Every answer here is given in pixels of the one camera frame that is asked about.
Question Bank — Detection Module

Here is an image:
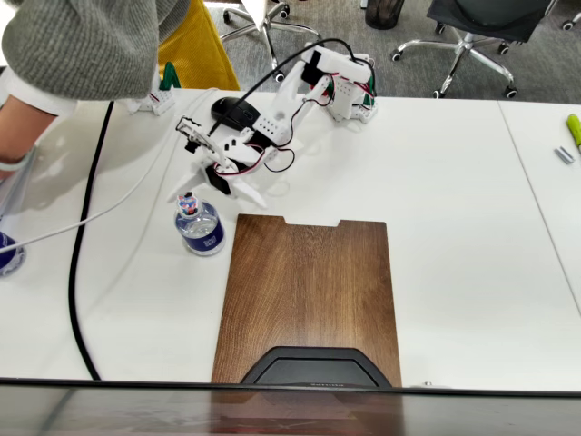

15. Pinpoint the green marker pen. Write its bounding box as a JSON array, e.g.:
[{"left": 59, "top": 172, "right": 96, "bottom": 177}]
[{"left": 566, "top": 114, "right": 581, "bottom": 158}]

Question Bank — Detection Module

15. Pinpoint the black waste bin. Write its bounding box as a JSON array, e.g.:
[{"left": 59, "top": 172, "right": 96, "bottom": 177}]
[{"left": 365, "top": 0, "right": 406, "bottom": 31}]

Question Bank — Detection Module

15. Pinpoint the brown wooden board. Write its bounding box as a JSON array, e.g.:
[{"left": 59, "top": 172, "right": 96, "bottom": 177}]
[{"left": 211, "top": 213, "right": 403, "bottom": 388}]

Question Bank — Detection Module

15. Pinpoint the person's right hand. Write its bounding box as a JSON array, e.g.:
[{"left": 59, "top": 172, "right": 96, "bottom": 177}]
[{"left": 0, "top": 93, "right": 59, "bottom": 165}]

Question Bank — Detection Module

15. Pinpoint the black computer mouse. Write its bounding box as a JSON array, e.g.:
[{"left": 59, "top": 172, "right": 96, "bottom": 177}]
[{"left": 211, "top": 96, "right": 262, "bottom": 131}]

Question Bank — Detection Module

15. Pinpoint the black monitor stand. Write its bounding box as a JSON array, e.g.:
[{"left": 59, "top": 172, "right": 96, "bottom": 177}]
[{"left": 239, "top": 345, "right": 394, "bottom": 390}]

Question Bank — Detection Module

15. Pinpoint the yellow skirt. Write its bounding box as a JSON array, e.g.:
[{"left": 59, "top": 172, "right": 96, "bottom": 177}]
[{"left": 158, "top": 0, "right": 241, "bottom": 91}]

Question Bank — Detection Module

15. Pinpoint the black monitor screen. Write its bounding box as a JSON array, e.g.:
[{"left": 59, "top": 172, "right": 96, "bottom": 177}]
[{"left": 0, "top": 376, "right": 581, "bottom": 436}]

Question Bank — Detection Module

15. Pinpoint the white leader arm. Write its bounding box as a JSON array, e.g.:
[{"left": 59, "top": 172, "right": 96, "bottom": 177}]
[{"left": 126, "top": 88, "right": 177, "bottom": 117}]

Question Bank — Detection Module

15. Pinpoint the pale wrist bracelet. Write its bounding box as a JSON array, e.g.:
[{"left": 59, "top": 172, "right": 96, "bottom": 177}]
[{"left": 0, "top": 148, "right": 37, "bottom": 173}]

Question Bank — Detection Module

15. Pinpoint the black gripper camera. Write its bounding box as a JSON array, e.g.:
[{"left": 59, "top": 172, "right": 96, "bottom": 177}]
[{"left": 174, "top": 115, "right": 214, "bottom": 155}]

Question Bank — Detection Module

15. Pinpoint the white cable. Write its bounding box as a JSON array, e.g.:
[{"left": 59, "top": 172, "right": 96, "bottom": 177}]
[{"left": 0, "top": 88, "right": 219, "bottom": 255}]

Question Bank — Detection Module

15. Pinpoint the chrome base office chair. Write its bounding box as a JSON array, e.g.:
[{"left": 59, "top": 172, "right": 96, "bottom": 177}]
[{"left": 221, "top": 0, "right": 324, "bottom": 83}]

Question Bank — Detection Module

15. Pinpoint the blue label water bottle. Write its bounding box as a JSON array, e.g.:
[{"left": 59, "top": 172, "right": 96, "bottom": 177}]
[
  {"left": 174, "top": 190, "right": 227, "bottom": 257},
  {"left": 0, "top": 231, "right": 27, "bottom": 278}
]

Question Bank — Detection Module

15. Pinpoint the black camera cable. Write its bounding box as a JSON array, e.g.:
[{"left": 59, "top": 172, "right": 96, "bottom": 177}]
[{"left": 208, "top": 38, "right": 376, "bottom": 135}]

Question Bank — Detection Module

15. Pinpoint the thick black cable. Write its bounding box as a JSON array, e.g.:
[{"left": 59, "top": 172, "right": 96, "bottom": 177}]
[{"left": 66, "top": 98, "right": 117, "bottom": 382}]

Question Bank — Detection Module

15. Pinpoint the black seat office chair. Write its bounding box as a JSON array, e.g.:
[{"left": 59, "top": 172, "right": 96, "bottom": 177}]
[{"left": 390, "top": 0, "right": 558, "bottom": 100}]

